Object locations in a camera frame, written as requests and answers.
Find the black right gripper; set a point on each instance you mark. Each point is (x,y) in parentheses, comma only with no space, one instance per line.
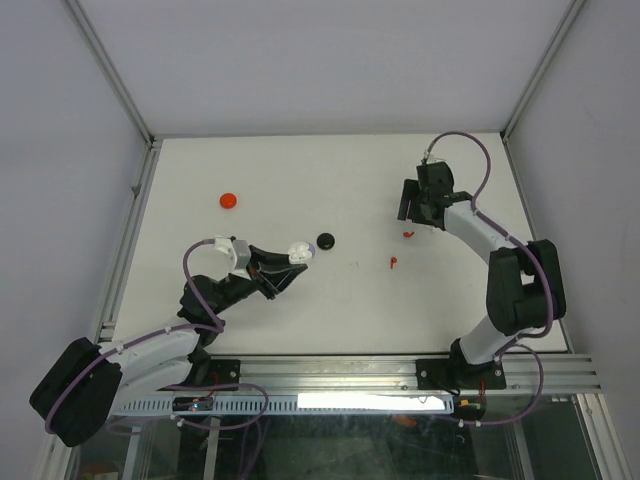
(406,207)

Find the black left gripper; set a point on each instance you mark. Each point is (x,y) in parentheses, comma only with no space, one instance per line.
(270,273)

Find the white round charging case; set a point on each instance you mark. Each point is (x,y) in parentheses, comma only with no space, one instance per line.
(299,253)

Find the orange round charging case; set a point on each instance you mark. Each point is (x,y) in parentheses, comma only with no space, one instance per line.
(228,200)

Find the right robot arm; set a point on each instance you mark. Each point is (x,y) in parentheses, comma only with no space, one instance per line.
(524,294)

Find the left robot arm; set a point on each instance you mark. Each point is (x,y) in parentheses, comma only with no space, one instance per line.
(89,381)

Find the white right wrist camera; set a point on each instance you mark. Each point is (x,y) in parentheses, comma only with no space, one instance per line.
(430,158)

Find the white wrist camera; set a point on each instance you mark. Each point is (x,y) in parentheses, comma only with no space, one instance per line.
(430,158)
(236,252)

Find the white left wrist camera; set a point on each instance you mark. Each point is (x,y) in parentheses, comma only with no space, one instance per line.
(236,252)

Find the aluminium mounting rail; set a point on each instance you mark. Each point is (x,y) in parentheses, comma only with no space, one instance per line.
(564,374)

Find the white slotted cable duct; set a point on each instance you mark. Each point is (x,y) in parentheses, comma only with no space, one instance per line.
(300,404)

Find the aluminium frame post right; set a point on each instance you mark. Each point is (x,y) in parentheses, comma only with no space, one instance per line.
(556,42)

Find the aluminium frame post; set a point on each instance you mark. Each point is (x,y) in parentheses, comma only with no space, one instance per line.
(91,38)
(556,42)

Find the aluminium frame post left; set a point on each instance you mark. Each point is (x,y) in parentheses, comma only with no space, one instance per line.
(91,38)

